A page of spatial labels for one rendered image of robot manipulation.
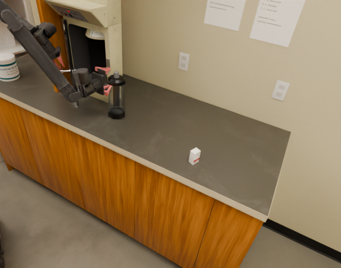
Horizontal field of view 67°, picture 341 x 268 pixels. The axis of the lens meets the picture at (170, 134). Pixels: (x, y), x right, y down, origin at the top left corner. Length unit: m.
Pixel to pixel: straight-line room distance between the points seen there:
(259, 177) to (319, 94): 0.60
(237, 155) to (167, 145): 0.37
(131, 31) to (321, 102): 1.27
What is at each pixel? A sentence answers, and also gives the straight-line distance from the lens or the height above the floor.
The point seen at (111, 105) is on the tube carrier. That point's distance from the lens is 1.50.
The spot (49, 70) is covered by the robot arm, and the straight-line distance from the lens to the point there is 1.21.
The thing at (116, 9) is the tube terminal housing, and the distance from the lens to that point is 1.51.
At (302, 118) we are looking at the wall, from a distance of 1.72.
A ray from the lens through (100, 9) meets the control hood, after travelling 1.41.
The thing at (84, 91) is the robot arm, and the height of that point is 1.21.
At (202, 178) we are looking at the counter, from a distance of 1.22.
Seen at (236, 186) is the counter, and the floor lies 0.94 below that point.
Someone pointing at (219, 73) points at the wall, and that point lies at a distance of 1.70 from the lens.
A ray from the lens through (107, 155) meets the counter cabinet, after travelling 1.50.
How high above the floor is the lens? 1.82
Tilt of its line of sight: 38 degrees down
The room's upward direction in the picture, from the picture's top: 7 degrees clockwise
